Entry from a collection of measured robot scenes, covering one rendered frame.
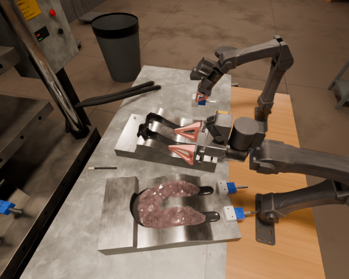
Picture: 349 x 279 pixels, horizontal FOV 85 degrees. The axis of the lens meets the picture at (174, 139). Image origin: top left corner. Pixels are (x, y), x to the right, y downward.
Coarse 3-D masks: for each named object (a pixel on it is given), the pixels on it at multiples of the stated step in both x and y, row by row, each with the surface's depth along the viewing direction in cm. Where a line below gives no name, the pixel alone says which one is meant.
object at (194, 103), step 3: (192, 96) 104; (195, 96) 104; (198, 96) 104; (201, 96) 106; (192, 99) 103; (198, 99) 104; (192, 102) 105; (195, 102) 104; (198, 102) 104; (201, 102) 104; (204, 102) 103; (210, 102) 105; (213, 102) 104; (192, 105) 106; (195, 105) 106; (204, 105) 105
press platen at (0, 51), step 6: (0, 48) 69; (6, 48) 69; (12, 48) 69; (0, 54) 66; (6, 54) 67; (12, 54) 69; (18, 54) 71; (0, 60) 65; (6, 60) 67; (12, 60) 69; (18, 60) 72; (0, 66) 67; (6, 66) 68; (12, 66) 70; (0, 72) 66
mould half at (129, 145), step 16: (160, 112) 99; (128, 128) 102; (160, 128) 93; (128, 144) 95; (144, 144) 86; (160, 144) 88; (144, 160) 96; (160, 160) 93; (176, 160) 90; (208, 160) 86
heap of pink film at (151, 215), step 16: (144, 192) 76; (160, 192) 75; (176, 192) 74; (192, 192) 76; (144, 208) 72; (160, 208) 72; (176, 208) 69; (192, 208) 72; (144, 224) 70; (160, 224) 68; (176, 224) 67; (192, 224) 68
